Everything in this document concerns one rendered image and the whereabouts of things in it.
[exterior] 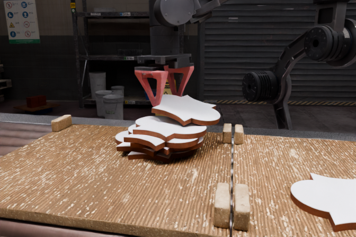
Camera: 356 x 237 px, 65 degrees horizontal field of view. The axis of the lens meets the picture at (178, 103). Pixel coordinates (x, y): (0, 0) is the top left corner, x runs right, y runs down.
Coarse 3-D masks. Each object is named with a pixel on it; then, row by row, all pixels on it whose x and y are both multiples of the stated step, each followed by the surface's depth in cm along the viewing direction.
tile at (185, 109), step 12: (168, 96) 59; (156, 108) 52; (168, 108) 53; (180, 108) 54; (192, 108) 55; (204, 108) 56; (180, 120) 50; (192, 120) 50; (204, 120) 50; (216, 120) 51
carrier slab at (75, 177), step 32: (96, 128) 67; (0, 160) 49; (32, 160) 49; (64, 160) 49; (96, 160) 49; (128, 160) 49; (192, 160) 49; (224, 160) 49; (0, 192) 38; (32, 192) 38; (64, 192) 38; (96, 192) 38; (128, 192) 38; (160, 192) 38; (192, 192) 38; (64, 224) 34; (96, 224) 33; (128, 224) 32; (160, 224) 32; (192, 224) 32
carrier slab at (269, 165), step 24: (240, 144) 56; (264, 144) 56; (288, 144) 56; (312, 144) 56; (336, 144) 56; (240, 168) 46; (264, 168) 46; (288, 168) 46; (312, 168) 46; (336, 168) 46; (264, 192) 38; (288, 192) 38; (264, 216) 33; (288, 216) 33; (312, 216) 33
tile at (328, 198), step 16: (320, 176) 41; (304, 192) 36; (320, 192) 36; (336, 192) 36; (352, 192) 36; (304, 208) 34; (320, 208) 33; (336, 208) 33; (352, 208) 33; (336, 224) 30; (352, 224) 30
